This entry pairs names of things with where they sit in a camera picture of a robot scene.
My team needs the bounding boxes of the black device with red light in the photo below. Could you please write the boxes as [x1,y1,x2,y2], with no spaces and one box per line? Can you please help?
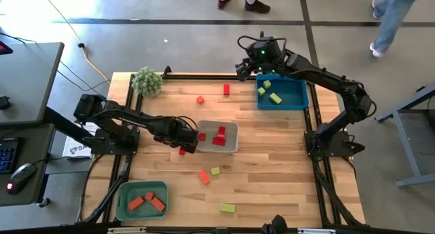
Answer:
[0,41,14,56]

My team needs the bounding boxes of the backlit black keyboard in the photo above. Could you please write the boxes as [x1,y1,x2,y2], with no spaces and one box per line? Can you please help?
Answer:
[0,137,20,176]

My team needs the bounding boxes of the dark desk top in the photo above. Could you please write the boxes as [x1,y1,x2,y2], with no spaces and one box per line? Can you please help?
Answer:
[0,123,56,207]

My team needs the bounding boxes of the light grey plastic bin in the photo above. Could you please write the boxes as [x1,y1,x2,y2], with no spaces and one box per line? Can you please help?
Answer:
[196,120,239,154]

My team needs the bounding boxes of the green potted plant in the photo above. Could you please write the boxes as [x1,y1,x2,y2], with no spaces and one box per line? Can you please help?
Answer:
[130,65,164,99]

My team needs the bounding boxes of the blue plastic bin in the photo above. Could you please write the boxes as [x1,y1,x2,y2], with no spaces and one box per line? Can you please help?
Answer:
[255,73,310,112]

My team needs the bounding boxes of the black computer mouse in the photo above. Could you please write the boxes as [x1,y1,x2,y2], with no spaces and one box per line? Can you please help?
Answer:
[5,163,38,195]

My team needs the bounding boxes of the black floor cable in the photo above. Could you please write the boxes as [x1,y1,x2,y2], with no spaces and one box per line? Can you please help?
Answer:
[0,31,110,101]

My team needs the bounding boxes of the grey metal table frame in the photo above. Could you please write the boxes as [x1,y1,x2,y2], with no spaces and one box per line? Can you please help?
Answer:
[375,83,435,188]

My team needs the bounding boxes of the black diagonal strut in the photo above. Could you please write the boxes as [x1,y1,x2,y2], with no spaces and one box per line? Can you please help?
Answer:
[43,106,99,147]

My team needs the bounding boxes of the black aluminium table frame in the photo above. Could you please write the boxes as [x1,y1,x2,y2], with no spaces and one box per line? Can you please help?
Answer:
[76,65,367,234]

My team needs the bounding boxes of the grey desk top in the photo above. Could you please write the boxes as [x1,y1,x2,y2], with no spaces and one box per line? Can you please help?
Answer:
[0,41,65,127]

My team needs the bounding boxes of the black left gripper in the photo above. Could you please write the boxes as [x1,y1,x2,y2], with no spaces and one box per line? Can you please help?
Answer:
[168,123,200,154]

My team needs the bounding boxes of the white printed sheet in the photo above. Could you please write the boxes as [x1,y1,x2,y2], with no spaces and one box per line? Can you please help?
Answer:
[62,120,100,159]

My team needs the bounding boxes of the yellow floor cable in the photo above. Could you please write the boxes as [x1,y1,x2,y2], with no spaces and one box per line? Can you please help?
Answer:
[36,0,112,86]

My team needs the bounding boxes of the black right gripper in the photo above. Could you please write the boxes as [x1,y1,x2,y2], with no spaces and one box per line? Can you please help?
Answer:
[236,56,275,82]

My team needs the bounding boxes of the orange rectangular block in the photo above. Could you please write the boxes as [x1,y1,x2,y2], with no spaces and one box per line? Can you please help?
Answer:
[128,195,146,212]
[198,169,211,186]
[150,196,167,212]

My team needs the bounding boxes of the teal plastic bin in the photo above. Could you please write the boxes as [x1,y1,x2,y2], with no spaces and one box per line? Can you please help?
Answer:
[115,180,170,222]

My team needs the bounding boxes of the person's black shoes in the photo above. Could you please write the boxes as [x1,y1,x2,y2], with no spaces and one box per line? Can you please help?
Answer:
[214,0,272,15]

